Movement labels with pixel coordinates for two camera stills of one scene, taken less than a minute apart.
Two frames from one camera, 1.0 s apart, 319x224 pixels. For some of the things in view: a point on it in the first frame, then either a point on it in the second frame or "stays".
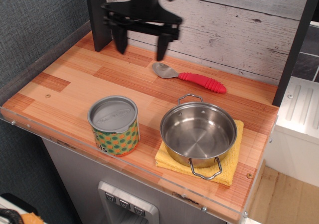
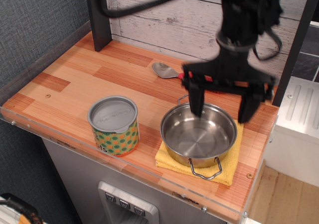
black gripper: x=144 y=12 -> x=232 y=69
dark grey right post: x=298 y=44 stays
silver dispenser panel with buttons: x=118 y=206 stays
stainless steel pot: x=198 y=134 stays
